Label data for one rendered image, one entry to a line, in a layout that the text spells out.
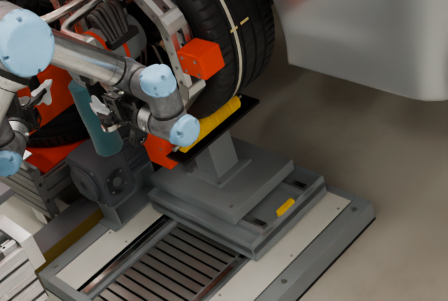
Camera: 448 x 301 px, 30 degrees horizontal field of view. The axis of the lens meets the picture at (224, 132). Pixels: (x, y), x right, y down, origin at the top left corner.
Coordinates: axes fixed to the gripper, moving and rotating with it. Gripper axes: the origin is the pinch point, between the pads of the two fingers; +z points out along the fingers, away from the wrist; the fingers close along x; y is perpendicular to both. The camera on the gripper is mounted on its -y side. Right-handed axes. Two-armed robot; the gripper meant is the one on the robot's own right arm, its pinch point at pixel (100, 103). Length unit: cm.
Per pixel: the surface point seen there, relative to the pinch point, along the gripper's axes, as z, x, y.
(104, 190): 35, -7, -51
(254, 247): -12, -23, -68
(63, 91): 56, -18, -25
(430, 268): -54, -53, -83
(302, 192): -11, -49, -66
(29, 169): 68, 0, -49
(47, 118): 56, -9, -29
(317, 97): 34, -109, -83
